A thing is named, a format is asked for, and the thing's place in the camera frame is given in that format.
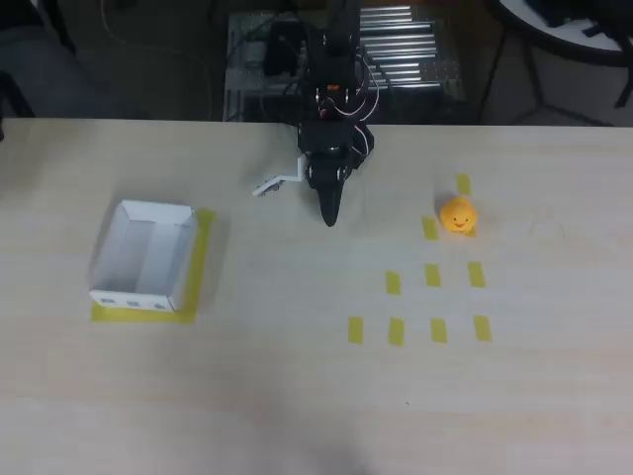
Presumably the perforated metal frame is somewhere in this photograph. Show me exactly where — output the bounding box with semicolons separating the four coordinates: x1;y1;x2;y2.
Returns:
223;11;469;124

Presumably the yellow rubber duck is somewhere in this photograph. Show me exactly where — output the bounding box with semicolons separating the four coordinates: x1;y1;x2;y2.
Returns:
439;196;479;235

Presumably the black table leg frame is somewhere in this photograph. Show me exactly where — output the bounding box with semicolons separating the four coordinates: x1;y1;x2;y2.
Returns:
477;19;617;128

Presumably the white gripper camera mount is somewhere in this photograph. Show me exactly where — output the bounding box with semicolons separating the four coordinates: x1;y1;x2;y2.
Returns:
251;153;309;201

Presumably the white cardboard box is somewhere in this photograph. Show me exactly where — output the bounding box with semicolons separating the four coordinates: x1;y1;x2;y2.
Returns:
88;199;200;314

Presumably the silver roller conveyor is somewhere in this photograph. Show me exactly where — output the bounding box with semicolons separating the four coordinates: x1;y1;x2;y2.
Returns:
359;4;444;87

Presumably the yellow L-shaped tape outline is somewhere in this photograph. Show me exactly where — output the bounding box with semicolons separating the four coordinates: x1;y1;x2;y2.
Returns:
90;207;218;327

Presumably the black chair leg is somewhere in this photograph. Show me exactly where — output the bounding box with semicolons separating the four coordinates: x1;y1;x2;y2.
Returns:
35;0;78;55

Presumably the round white table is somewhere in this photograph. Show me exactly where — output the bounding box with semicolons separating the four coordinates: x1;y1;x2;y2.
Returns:
487;0;633;66

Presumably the white floor cable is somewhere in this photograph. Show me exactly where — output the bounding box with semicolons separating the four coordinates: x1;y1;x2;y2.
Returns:
100;0;214;121

